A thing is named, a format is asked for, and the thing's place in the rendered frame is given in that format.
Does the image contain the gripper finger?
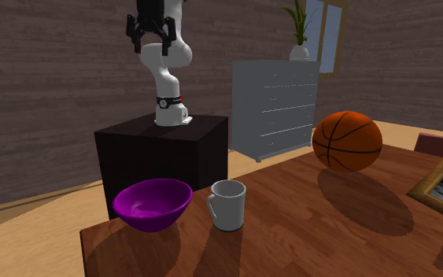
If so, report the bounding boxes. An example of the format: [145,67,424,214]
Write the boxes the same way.
[125,13,146,54]
[155,17,177,58]

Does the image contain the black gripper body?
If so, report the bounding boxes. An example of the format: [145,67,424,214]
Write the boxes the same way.
[136,0,168,34]

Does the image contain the black robot stand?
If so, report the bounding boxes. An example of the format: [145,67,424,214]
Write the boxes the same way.
[94,113,229,221]

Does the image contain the grey chest of drawers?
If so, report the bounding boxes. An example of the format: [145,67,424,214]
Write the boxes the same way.
[231,58,321,164]

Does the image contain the green plant in white vase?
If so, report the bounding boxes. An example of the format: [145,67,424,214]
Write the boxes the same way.
[282,0,319,62]

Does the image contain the wooden framed window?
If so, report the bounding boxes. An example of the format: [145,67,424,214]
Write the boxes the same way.
[304,0,350,80]

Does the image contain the purple bowl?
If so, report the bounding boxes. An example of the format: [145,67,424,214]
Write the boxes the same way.
[112,177,194,234]

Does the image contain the grey mug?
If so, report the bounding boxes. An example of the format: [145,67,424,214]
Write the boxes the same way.
[205,179,247,233]

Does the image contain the orange basketball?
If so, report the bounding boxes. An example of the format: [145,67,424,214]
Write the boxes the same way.
[311,110,384,173]

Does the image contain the brown wooden table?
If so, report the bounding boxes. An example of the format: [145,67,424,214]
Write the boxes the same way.
[79,143,443,277]

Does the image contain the gold framed picture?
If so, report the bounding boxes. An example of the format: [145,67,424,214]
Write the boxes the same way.
[405,156,443,227]

